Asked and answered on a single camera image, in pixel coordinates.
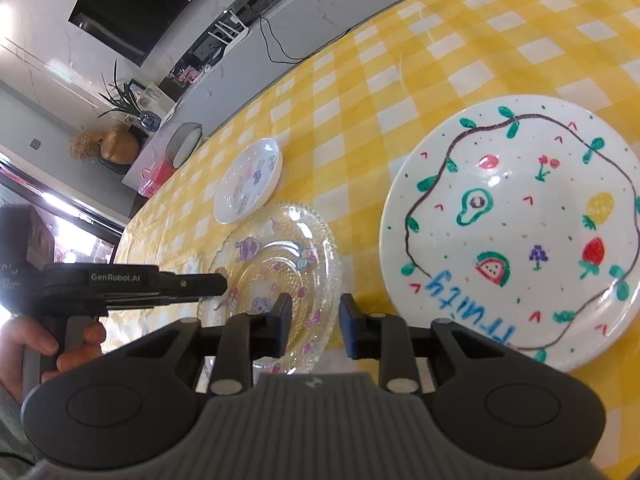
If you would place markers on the dried yellow flowers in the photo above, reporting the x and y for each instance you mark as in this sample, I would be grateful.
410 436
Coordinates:
85 145

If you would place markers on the black television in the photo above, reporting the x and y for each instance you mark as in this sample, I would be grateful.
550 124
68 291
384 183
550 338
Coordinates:
130 5

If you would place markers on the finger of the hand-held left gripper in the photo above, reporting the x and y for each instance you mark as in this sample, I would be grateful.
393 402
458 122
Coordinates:
150 301
200 284

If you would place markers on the wall switch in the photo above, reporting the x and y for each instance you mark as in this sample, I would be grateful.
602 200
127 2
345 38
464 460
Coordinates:
35 144

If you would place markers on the grey stool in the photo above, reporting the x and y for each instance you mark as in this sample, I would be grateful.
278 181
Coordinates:
182 145

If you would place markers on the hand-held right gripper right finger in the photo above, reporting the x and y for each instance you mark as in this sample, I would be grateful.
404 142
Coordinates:
350 330

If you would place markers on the person's left hand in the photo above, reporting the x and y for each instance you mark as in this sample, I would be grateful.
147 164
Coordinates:
30 342

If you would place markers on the clear glass plate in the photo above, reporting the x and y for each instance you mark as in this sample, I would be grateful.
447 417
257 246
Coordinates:
280 255

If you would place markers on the brown round vase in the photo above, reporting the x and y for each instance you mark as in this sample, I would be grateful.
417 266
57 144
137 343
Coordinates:
120 145

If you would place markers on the small white floral plate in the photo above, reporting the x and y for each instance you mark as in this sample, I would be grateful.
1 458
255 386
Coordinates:
247 180

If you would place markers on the white router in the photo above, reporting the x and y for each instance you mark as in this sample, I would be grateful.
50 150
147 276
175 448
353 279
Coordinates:
235 30

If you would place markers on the white television cabinet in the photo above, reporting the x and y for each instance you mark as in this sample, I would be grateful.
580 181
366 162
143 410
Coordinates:
320 25

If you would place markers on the yellow checked tablecloth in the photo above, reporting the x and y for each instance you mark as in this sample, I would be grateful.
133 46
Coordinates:
360 110

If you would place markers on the pink picture card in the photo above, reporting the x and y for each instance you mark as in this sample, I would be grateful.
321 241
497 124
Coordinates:
187 74

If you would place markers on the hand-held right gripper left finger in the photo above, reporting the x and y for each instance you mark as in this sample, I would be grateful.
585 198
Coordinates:
280 325

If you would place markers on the black sliding door frame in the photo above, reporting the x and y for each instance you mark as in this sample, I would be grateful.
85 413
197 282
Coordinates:
60 195

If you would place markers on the white painted fruit plate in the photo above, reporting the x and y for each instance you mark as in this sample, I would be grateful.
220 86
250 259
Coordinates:
525 210

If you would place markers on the white portrait poster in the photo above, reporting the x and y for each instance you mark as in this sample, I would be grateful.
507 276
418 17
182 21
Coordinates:
155 97

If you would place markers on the pink storage box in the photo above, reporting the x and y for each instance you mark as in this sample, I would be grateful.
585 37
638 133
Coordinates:
152 177

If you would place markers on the blue vase with green plant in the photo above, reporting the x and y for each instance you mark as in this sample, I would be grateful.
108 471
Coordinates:
150 120

